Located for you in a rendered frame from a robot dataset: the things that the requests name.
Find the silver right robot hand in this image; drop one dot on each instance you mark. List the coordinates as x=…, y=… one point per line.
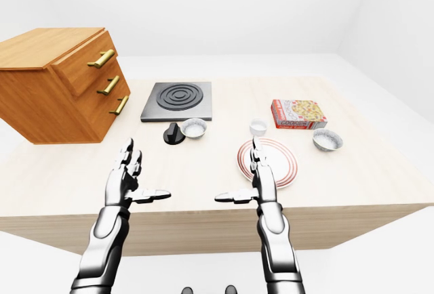
x=262, y=185

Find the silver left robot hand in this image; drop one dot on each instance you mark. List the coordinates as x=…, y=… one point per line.
x=118, y=185

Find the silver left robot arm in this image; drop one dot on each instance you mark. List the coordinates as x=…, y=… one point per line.
x=100, y=250

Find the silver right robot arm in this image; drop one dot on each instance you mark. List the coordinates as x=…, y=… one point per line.
x=278, y=250

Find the plate with red rings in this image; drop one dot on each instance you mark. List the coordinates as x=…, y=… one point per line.
x=281, y=163

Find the patterned grey bowl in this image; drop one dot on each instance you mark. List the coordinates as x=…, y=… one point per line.
x=327, y=140
x=193, y=128

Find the flat dark stove plate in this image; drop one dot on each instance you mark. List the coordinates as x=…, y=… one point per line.
x=178, y=101

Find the small white ramekin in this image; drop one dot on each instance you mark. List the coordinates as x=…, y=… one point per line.
x=258, y=127

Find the round black knob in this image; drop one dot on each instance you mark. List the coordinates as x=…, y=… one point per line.
x=173, y=133

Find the small wooden drawer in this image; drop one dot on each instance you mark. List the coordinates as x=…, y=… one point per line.
x=112, y=107

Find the printed cookie box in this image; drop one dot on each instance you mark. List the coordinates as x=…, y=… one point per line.
x=298, y=114

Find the middle wooden drawer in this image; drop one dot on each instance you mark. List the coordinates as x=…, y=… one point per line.
x=101, y=87

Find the small dark rounded shape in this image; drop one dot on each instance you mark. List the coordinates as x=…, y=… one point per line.
x=231, y=289
x=186, y=290

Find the wooden cabinet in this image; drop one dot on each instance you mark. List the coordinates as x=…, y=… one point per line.
x=40, y=84

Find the large wooden drawer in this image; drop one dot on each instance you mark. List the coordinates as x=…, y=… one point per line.
x=81, y=60

